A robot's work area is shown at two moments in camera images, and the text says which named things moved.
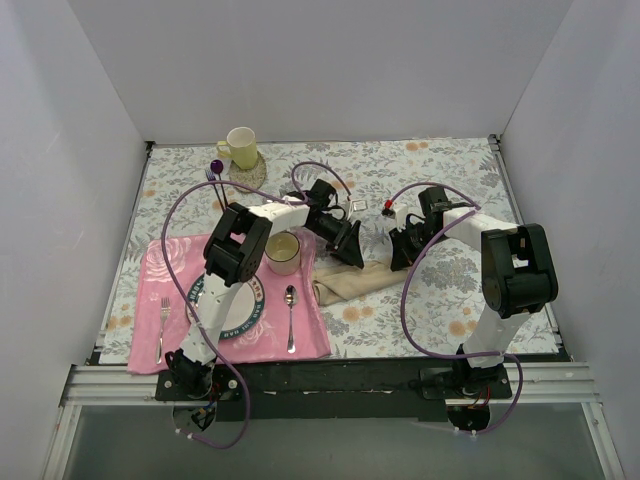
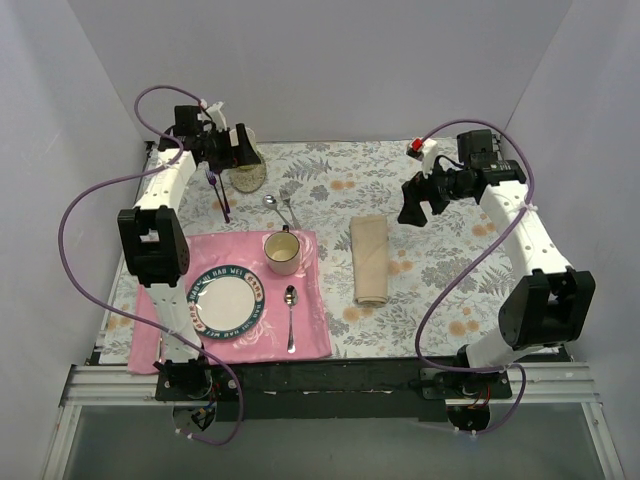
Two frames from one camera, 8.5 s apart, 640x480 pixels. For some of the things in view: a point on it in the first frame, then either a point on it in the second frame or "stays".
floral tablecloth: [396, 226] stays
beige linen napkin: [346, 282] -> [369, 235]
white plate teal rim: [244, 311] stays
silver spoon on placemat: [290, 295] stays
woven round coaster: [253, 177] stays
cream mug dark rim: [282, 252] stays
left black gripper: [343, 235] -> [232, 148]
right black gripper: [403, 245] -> [425, 189]
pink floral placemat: [291, 323] stays
